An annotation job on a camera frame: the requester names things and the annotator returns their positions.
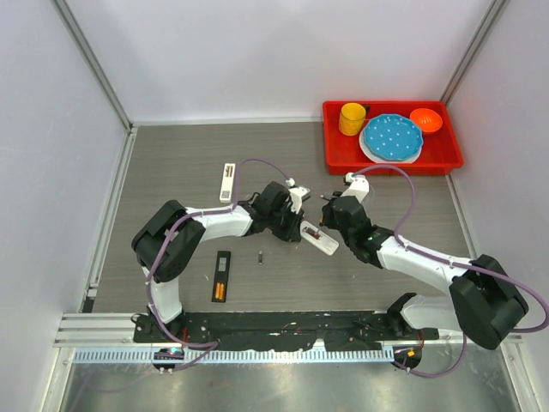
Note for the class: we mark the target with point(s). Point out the red plastic bin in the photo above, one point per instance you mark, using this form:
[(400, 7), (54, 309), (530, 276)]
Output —
[(440, 154)]

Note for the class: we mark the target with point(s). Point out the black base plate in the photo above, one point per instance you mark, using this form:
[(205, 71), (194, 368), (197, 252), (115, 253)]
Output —
[(280, 331)]

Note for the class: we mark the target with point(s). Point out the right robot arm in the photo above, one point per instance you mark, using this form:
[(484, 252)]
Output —
[(478, 300)]

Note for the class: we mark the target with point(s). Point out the white plate under blue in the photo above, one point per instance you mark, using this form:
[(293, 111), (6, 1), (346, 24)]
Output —
[(383, 146)]

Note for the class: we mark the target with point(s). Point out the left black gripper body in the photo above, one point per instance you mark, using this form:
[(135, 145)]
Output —
[(283, 222)]

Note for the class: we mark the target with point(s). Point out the blue dotted plate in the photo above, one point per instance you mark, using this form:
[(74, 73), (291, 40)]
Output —
[(390, 122)]

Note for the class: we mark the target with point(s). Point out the orange bowl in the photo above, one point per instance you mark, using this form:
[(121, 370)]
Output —
[(427, 120)]

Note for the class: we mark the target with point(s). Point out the orange battery pair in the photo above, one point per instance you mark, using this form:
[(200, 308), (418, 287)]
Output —
[(220, 291)]

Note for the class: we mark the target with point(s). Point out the black remote control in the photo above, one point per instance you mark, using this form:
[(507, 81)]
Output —
[(221, 273)]

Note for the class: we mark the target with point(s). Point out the yellow cup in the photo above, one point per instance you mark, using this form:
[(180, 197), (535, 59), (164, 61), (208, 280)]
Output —
[(352, 118)]

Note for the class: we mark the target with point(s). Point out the slim white remote control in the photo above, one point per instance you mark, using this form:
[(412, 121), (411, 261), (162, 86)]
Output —
[(227, 182)]

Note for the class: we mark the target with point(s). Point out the clear plastic cup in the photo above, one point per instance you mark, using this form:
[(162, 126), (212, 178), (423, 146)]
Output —
[(370, 196)]

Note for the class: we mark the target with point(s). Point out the wide white remote control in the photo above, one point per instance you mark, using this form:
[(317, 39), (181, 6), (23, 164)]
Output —
[(318, 238)]

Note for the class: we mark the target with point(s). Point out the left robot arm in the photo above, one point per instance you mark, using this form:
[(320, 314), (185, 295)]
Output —
[(166, 244)]

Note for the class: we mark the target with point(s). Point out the perforated metal rail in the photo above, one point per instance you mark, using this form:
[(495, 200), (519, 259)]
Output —
[(158, 355)]

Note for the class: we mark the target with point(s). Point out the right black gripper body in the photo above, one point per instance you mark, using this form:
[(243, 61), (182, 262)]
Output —
[(330, 221)]

